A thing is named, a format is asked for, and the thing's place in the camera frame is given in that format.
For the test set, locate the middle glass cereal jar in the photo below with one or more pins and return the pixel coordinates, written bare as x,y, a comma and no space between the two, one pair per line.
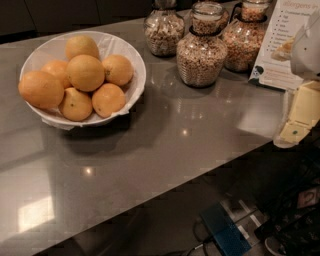
201,53

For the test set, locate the allergen information sign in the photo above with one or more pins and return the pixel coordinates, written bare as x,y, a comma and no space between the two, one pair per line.
272,67

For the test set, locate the right glass cereal jar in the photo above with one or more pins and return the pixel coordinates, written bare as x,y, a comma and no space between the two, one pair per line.
244,34

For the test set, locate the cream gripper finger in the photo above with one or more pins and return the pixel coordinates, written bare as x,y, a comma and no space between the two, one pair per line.
283,52
301,114

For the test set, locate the left glass cereal jar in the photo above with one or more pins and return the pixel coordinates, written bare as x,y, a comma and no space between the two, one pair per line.
163,28

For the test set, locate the sneaker on floor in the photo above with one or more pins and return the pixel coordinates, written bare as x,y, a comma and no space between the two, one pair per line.
274,247

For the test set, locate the glass cereal jar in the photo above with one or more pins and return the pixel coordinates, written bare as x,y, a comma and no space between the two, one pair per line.
163,28
244,34
201,53

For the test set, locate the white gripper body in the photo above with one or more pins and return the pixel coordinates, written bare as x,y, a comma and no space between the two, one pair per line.
307,55

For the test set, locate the white bowl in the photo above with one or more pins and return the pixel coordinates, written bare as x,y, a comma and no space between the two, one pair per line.
107,44

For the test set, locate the middle left hidden orange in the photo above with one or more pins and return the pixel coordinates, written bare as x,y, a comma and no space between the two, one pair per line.
58,68

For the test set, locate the blue box on floor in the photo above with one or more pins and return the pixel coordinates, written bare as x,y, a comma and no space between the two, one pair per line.
226,235

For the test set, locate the grey metal floor plate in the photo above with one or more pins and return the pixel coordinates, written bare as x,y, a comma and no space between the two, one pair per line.
246,216

